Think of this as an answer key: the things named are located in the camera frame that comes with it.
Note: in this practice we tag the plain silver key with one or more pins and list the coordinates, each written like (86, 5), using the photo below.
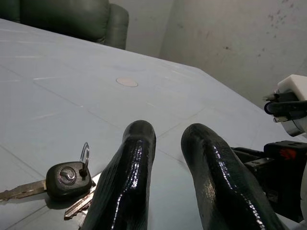
(76, 207)

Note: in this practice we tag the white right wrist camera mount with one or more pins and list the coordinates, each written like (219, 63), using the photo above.
(295, 83)

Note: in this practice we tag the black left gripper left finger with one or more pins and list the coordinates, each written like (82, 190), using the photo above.
(129, 172)

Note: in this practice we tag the dark green leather sofa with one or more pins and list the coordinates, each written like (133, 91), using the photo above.
(72, 19)

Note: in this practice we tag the black head car key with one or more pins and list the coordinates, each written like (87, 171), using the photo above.
(67, 179)

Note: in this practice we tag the round table centre cap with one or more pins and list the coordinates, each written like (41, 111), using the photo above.
(127, 81)

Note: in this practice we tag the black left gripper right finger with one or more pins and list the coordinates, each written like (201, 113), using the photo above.
(216, 179)

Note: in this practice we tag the white plastic table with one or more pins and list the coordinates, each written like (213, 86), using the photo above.
(72, 83)

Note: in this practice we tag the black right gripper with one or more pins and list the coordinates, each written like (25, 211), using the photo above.
(283, 179)

